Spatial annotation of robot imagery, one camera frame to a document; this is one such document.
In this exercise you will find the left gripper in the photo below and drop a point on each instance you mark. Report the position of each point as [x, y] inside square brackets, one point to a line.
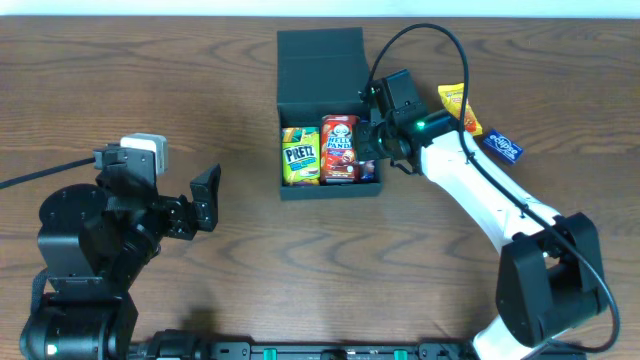
[176, 216]

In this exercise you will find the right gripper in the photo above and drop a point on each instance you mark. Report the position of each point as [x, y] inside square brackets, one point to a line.
[368, 138]

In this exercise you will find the blue Dairy Milk bar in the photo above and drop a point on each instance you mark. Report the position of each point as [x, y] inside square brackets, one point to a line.
[366, 168]

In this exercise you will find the red Hello Panda box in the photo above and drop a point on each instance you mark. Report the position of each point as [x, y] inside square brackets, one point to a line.
[338, 157]

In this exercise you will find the green Pretz snack box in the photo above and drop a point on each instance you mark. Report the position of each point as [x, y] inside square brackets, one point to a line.
[300, 156]

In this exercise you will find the black container box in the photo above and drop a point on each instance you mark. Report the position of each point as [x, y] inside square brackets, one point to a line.
[320, 73]

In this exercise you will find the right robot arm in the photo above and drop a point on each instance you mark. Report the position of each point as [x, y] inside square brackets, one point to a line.
[550, 276]

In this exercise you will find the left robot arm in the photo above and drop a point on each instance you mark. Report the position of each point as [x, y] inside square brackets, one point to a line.
[95, 240]

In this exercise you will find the yellow orange candy packet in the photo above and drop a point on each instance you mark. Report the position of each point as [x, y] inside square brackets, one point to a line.
[452, 99]

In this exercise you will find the blue Eclipse mint box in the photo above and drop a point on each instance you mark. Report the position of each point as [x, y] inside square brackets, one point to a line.
[502, 147]

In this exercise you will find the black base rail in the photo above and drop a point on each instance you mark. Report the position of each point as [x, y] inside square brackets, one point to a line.
[182, 345]

